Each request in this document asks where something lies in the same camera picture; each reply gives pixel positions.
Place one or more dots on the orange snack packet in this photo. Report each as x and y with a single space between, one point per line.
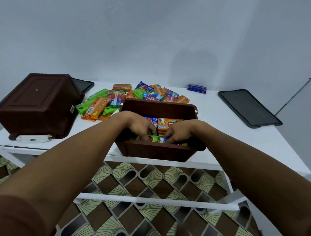
167 124

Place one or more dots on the person's left hand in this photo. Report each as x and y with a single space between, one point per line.
138 125

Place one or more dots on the person's right hand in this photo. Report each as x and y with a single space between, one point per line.
187 131

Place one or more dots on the brown sleeve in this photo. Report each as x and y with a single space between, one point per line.
19 216

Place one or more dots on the person's foot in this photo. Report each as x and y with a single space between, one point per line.
183 231

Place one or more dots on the blue snack packet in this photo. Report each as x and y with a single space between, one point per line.
196 89
163 139
152 120

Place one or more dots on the person's right forearm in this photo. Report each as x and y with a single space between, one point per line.
255 170

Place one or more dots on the pile of colourful snacks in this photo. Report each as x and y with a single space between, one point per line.
96 108

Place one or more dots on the person's left forearm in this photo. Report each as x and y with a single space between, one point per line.
60 165

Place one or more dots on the dark grey lid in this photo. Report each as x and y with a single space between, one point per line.
83 85
247 108

